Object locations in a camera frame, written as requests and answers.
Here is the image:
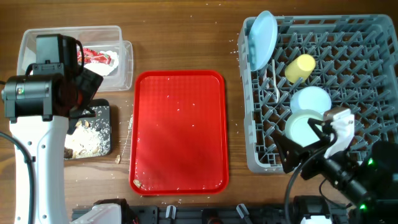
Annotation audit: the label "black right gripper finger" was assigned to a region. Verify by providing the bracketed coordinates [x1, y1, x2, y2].
[271, 133, 299, 174]
[307, 118, 326, 140]

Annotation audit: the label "green small plate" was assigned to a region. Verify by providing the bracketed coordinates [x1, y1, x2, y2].
[285, 110, 323, 147]

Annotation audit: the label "light blue bowl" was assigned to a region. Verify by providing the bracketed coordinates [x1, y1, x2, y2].
[290, 86, 331, 114]

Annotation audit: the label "red snack wrapper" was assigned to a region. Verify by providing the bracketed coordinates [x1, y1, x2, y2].
[77, 48, 112, 65]

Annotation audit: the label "white napkin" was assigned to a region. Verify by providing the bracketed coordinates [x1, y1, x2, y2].
[85, 50, 119, 77]

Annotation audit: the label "yellow plastic cup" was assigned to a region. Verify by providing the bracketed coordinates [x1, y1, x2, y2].
[285, 54, 316, 83]

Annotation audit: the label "brown food scraps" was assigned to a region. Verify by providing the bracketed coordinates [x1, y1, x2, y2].
[64, 119, 112, 160]

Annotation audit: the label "light blue dinner plate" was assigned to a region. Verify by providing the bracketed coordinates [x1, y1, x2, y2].
[248, 11, 278, 72]

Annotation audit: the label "white plastic fork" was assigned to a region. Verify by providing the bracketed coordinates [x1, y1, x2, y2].
[262, 69, 269, 89]

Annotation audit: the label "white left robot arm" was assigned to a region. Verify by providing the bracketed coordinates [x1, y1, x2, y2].
[1, 34, 111, 223]

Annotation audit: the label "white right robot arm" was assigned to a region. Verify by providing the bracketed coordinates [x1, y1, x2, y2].
[273, 115, 397, 223]

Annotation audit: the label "clear plastic waste bin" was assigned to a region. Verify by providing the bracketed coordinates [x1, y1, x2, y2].
[17, 26, 134, 91]

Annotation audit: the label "grey dishwasher rack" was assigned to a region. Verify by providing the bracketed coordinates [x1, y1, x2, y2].
[237, 14, 397, 174]

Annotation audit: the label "black plastic tray bin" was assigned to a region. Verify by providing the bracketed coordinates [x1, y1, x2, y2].
[63, 98, 112, 161]

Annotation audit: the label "red serving tray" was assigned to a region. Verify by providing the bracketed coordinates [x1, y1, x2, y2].
[129, 70, 229, 196]

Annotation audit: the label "food crumb on table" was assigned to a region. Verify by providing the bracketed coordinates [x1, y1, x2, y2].
[115, 154, 121, 164]

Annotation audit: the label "food scrap on tray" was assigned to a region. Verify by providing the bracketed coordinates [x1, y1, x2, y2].
[133, 179, 142, 189]

